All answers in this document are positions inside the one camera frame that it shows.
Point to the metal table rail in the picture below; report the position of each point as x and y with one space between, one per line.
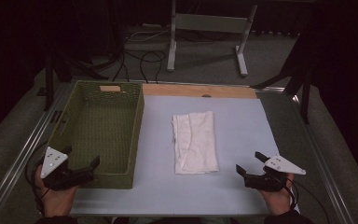
326 174
18 161

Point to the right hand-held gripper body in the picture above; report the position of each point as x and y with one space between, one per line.
279 165

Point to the green woven basket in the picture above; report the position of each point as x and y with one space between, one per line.
102 130

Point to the person's left hand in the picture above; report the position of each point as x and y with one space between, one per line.
57 202

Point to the black stand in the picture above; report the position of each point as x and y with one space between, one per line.
304 93
49 81

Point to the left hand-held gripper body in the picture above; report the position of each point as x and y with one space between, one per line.
54 161

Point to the person's right hand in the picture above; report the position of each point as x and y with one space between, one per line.
279 200

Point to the white towel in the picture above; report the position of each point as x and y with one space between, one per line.
195 146

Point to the white metal stand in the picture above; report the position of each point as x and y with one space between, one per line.
209 23

